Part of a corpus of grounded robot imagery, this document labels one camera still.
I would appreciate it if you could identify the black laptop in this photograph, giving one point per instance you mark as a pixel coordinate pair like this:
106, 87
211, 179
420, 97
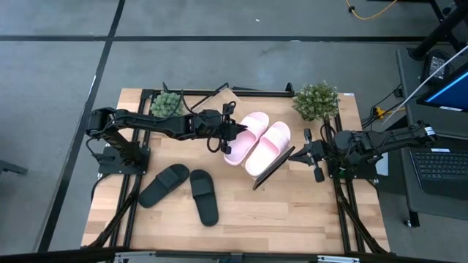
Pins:
442, 168

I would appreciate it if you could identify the monitor with blue screen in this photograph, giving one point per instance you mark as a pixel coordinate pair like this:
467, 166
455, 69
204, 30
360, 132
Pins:
453, 95

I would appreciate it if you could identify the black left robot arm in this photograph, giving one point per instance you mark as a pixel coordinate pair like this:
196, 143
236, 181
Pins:
146, 122

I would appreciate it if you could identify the black slide sandal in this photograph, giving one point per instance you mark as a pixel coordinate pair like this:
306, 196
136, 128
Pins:
204, 197
161, 186

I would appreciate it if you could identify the black aluminium table frame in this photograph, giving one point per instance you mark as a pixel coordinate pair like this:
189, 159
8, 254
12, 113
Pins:
263, 94

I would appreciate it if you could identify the yellow plug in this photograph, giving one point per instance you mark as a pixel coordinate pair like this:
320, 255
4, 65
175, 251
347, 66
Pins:
380, 112

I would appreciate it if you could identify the black stand leg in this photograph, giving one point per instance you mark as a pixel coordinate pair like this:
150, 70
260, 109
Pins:
438, 34

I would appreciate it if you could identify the white flowering potted plant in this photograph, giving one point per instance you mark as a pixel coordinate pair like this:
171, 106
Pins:
316, 101

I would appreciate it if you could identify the grey floor stand foot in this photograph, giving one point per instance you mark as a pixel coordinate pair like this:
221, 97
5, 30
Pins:
12, 168

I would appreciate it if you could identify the grey side desk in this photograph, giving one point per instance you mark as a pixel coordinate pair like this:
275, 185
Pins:
411, 91

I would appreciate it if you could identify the round green plant white pot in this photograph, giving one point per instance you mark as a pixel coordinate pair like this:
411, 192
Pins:
164, 104

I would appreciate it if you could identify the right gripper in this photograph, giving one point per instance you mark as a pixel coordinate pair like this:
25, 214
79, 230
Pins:
320, 151

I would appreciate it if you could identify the pink slide sandal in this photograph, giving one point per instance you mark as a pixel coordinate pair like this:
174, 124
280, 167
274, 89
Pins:
267, 149
241, 149

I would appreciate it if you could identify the wooden shelf with black frame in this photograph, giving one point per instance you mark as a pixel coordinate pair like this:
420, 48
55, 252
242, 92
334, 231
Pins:
234, 96

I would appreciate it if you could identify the white flat box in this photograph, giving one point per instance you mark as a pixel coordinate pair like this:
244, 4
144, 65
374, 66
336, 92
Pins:
382, 166

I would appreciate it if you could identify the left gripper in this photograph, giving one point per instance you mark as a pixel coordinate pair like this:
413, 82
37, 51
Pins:
215, 126

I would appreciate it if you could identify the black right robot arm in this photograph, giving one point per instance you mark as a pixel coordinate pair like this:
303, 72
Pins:
384, 140

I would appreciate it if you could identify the black device with label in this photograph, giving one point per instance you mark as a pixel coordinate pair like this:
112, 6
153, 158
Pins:
435, 65

